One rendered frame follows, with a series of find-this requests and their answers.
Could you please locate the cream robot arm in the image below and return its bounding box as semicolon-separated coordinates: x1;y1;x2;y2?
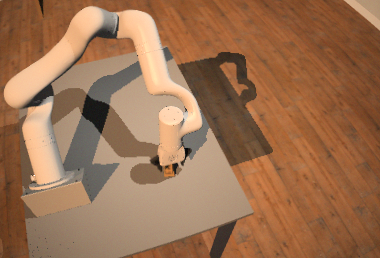
4;6;203;190

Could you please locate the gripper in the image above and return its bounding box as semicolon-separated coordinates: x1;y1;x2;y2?
150;143;192;172

